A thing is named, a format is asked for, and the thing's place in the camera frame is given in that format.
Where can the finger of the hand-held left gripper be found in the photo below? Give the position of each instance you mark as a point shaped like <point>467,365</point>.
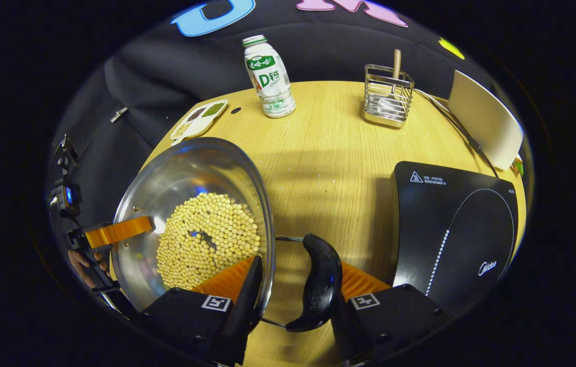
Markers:
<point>119,231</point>

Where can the white bottle with green label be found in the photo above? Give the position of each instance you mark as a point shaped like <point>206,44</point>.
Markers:
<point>270,76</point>

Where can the black induction cooktop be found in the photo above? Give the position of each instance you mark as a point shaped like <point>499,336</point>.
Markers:
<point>450,229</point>

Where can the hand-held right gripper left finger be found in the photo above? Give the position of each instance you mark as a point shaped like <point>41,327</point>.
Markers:
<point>244,316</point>

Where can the toy sandwich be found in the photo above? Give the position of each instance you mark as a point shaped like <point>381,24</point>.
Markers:
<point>518,167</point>

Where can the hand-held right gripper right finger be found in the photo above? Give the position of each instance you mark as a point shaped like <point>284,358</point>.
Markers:
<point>394,318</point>

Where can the white toaster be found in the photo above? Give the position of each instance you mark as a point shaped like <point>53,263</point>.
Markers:
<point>486,122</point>

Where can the silver cloth clip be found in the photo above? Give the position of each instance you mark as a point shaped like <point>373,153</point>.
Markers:
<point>118,114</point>

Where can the white divided seasoning dish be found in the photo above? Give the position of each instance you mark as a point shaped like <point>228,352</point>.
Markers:
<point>198,122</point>

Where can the pile of soybeans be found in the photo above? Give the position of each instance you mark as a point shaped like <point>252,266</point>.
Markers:
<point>206,239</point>

